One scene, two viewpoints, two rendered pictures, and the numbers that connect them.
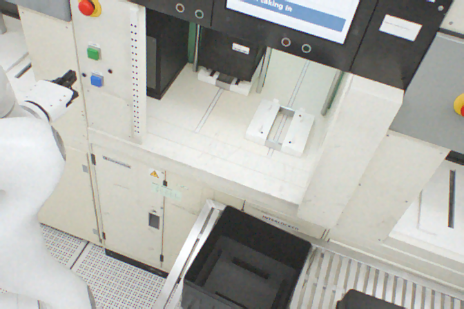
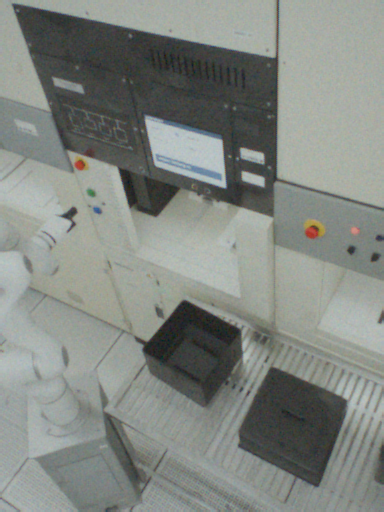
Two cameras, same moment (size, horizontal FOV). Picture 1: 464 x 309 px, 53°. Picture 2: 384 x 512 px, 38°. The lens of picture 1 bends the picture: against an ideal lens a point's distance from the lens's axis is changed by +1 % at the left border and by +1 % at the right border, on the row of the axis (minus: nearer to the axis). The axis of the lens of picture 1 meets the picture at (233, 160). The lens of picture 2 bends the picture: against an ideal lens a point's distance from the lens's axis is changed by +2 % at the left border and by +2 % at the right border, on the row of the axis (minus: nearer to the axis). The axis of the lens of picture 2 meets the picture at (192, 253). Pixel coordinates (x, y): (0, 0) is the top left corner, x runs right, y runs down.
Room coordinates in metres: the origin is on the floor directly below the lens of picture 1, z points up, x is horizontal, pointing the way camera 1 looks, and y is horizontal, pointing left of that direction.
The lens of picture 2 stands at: (-0.31, -0.68, 2.70)
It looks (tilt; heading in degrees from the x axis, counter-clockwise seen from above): 49 degrees down; 28
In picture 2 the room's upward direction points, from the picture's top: 10 degrees counter-clockwise
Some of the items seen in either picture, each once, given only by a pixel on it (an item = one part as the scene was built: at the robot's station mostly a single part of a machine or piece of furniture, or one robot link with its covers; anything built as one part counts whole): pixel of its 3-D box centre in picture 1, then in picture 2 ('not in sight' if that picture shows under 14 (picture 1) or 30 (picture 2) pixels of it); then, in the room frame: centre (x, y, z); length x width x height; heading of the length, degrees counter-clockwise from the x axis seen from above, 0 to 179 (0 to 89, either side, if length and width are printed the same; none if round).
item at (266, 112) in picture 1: (280, 125); (247, 235); (1.24, -0.14, 0.89); 0.22 x 0.21 x 0.04; 170
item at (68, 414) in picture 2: not in sight; (57, 400); (0.32, 0.31, 0.85); 0.19 x 0.19 x 0.18
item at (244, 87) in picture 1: (231, 69); (218, 187); (1.51, 0.08, 0.89); 0.22 x 0.21 x 0.04; 170
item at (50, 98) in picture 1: (45, 102); (54, 230); (0.82, 0.49, 1.20); 0.11 x 0.10 x 0.07; 170
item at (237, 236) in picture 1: (246, 274); (194, 351); (0.65, -0.10, 0.85); 0.28 x 0.28 x 0.17; 74
